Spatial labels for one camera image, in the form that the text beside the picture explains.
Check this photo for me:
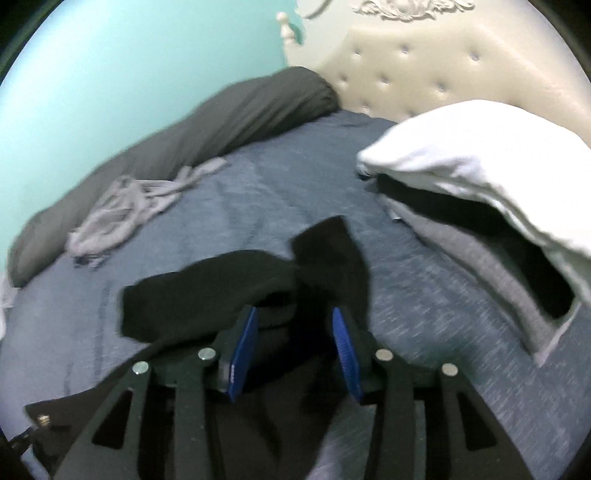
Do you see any grey folded cloth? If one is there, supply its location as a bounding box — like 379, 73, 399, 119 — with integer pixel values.
379, 194, 573, 365

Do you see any crumpled light grey garment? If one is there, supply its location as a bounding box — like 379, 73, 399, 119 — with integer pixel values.
67, 157, 229, 259

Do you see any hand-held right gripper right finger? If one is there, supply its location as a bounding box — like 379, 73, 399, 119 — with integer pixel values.
332, 306, 532, 480

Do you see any dark grey long pillow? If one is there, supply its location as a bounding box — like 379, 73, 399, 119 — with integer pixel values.
7, 66, 342, 288

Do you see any cream tufted headboard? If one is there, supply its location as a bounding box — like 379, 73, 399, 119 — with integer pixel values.
276, 0, 591, 148

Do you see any blue patterned bed blanket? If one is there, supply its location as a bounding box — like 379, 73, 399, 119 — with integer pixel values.
0, 108, 591, 480

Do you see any white bed sheet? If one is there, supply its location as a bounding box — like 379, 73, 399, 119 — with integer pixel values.
0, 272, 21, 324

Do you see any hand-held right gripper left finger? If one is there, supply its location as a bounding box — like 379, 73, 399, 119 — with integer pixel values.
55, 305, 259, 480

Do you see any black garment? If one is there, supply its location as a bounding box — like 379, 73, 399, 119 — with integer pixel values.
23, 215, 375, 480

